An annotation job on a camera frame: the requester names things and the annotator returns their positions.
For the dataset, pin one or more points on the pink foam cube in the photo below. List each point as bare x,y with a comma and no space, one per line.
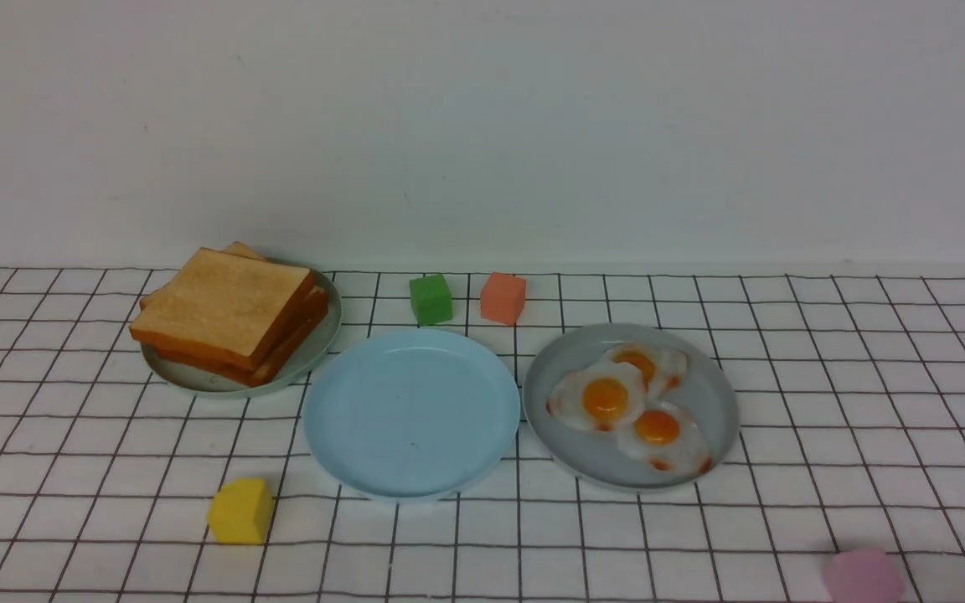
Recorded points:
863,575

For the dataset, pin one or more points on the light blue centre plate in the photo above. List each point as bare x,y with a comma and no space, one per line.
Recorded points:
412,416

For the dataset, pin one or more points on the fried egg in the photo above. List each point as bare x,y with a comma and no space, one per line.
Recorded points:
667,439
662,370
602,397

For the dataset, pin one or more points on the orange foam cube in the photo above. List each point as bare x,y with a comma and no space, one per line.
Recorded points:
503,298

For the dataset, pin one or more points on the grey egg plate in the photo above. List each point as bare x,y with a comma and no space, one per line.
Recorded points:
705,393

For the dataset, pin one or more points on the yellow foam cube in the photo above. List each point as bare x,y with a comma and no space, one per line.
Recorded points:
241,513

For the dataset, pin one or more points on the pale green bread plate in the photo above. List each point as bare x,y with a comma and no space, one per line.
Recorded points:
310,353

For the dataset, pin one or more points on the fried egg back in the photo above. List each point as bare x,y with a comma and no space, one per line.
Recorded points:
662,370

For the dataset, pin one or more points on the white grid tablecloth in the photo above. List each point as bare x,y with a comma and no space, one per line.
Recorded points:
852,397

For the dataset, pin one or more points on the green foam cube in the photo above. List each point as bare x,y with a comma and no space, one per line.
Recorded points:
431,300

